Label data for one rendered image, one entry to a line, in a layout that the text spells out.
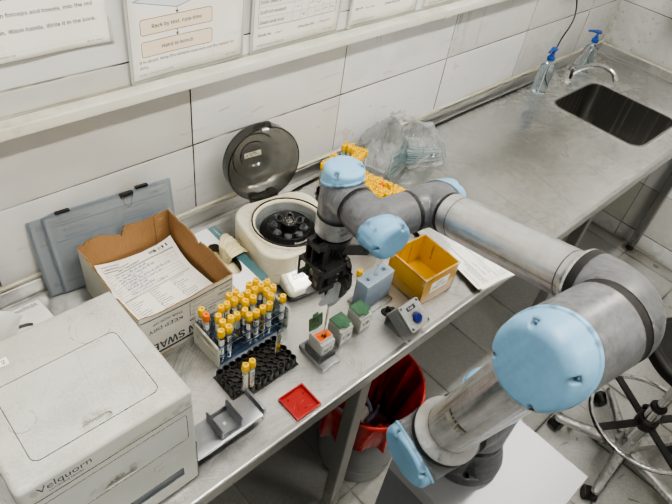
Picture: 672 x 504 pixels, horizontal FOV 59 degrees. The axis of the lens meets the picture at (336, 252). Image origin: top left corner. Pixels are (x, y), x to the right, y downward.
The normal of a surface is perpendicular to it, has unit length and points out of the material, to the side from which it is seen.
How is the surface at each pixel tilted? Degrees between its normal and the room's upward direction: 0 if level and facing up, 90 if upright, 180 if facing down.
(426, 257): 90
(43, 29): 91
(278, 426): 0
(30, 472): 0
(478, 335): 0
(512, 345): 83
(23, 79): 90
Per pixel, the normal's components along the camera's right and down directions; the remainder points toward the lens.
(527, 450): 0.11, -0.72
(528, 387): -0.79, 0.24
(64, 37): 0.68, 0.58
